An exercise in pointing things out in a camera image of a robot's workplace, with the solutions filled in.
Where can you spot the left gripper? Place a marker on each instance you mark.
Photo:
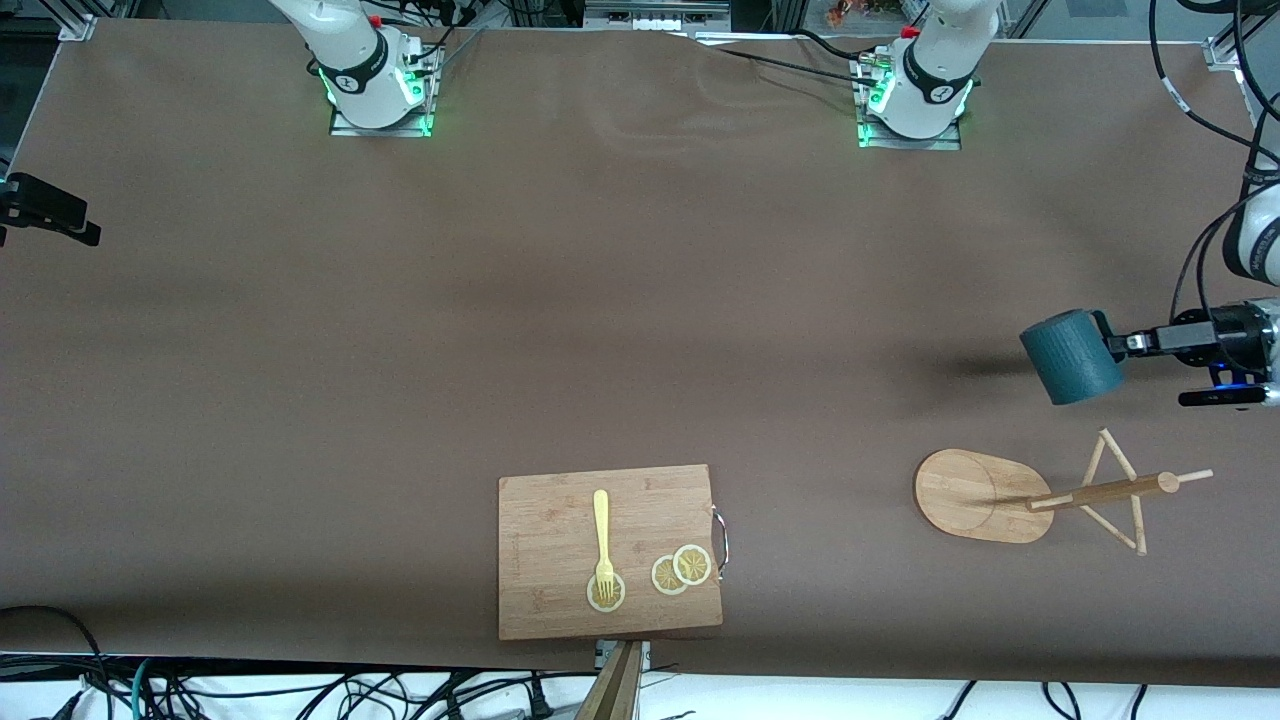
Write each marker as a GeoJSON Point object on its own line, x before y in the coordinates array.
{"type": "Point", "coordinates": [1208, 337]}

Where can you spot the dark teal cup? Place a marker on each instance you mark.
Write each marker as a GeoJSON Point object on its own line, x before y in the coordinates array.
{"type": "Point", "coordinates": [1070, 355]}

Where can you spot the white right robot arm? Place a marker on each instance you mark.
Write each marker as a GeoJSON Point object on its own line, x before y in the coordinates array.
{"type": "Point", "coordinates": [350, 60]}

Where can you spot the wooden cup rack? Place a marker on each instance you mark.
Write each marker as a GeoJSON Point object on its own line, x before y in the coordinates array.
{"type": "Point", "coordinates": [975, 495]}

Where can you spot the yellow plastic fork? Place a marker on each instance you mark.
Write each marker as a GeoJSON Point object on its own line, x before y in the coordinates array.
{"type": "Point", "coordinates": [602, 520]}

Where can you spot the wooden cutting board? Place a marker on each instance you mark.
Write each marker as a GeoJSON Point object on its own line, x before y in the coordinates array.
{"type": "Point", "coordinates": [560, 530]}

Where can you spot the grey power strip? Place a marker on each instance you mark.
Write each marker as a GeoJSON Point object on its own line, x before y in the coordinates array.
{"type": "Point", "coordinates": [655, 14]}

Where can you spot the lemon slice under fork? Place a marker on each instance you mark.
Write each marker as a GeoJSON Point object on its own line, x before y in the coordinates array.
{"type": "Point", "coordinates": [596, 597]}

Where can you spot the wooden beam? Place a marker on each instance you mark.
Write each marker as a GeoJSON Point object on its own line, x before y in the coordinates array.
{"type": "Point", "coordinates": [612, 690]}

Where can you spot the aluminium frame corner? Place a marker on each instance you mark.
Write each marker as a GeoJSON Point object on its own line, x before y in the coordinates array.
{"type": "Point", "coordinates": [78, 28]}
{"type": "Point", "coordinates": [1225, 50]}

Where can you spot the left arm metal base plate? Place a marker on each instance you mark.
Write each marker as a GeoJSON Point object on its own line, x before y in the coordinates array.
{"type": "Point", "coordinates": [950, 140]}

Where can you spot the metal bracket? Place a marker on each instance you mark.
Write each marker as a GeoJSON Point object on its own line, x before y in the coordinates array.
{"type": "Point", "coordinates": [645, 655]}

